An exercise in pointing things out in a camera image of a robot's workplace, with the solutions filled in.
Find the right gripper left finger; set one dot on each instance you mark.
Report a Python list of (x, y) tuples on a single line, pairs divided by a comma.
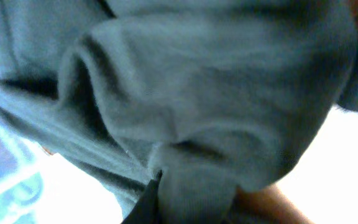
[(146, 210)]

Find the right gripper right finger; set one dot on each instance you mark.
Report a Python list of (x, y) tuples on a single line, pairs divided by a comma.
[(272, 204)]

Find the small black garment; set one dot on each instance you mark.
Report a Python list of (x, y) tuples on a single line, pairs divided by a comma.
[(217, 94)]

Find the clear plastic storage bin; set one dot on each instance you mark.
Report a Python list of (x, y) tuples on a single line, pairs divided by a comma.
[(21, 183)]

